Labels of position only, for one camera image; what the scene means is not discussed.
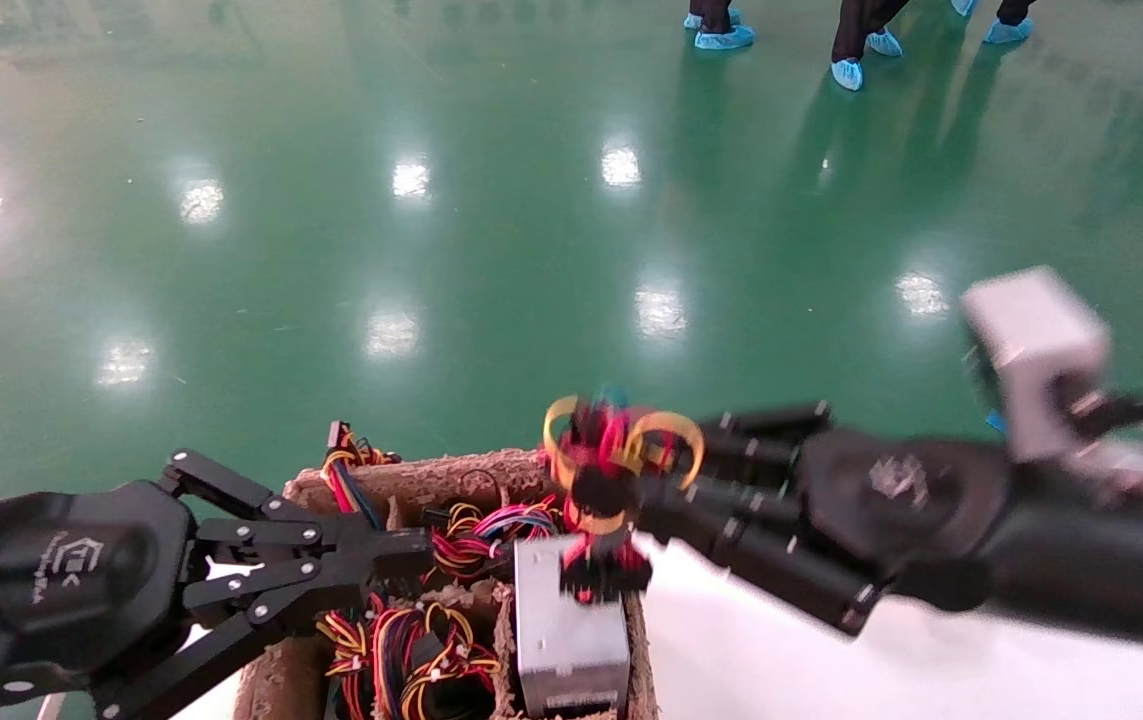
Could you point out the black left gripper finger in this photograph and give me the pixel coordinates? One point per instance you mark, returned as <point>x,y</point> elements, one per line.
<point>371,542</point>
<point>261,625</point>

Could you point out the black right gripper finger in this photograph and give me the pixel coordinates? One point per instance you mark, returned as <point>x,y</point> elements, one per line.
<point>761,440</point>
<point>771,545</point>

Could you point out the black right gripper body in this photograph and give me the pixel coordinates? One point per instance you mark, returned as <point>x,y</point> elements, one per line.
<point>901,500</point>

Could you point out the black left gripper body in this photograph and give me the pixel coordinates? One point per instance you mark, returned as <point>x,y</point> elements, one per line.
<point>61,580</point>

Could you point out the brown cardboard divider box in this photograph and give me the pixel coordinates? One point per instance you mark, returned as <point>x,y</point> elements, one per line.
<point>451,475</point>

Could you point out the blue paper scrap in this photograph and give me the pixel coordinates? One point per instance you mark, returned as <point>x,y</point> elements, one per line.
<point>995,420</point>

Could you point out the blue shoe cover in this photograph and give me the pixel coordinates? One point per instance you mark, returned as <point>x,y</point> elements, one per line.
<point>726,39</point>
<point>691,20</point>
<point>886,43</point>
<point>964,6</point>
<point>1006,32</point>
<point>847,74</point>

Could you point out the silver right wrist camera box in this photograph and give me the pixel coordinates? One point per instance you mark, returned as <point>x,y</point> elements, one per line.
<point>1036,340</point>

